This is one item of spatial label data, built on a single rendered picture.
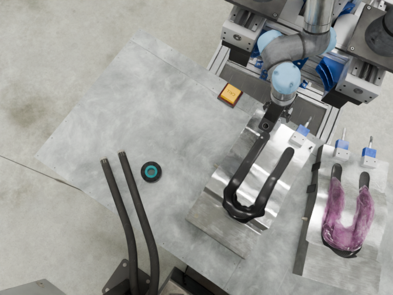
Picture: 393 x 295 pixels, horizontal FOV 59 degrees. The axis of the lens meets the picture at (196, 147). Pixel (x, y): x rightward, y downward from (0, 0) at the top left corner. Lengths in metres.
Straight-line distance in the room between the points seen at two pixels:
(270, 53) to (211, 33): 1.54
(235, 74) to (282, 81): 1.22
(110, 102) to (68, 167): 0.31
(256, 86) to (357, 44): 0.88
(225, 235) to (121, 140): 0.55
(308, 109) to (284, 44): 1.18
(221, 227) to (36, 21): 2.03
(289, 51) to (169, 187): 0.67
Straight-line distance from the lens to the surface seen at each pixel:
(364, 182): 1.48
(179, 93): 1.47
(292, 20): 1.53
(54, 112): 2.44
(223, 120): 1.43
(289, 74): 0.99
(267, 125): 1.17
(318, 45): 1.10
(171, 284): 1.37
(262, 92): 2.17
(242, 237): 1.30
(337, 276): 1.34
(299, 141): 1.34
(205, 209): 1.29
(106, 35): 2.60
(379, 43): 1.43
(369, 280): 1.39
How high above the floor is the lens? 2.14
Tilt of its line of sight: 75 degrees down
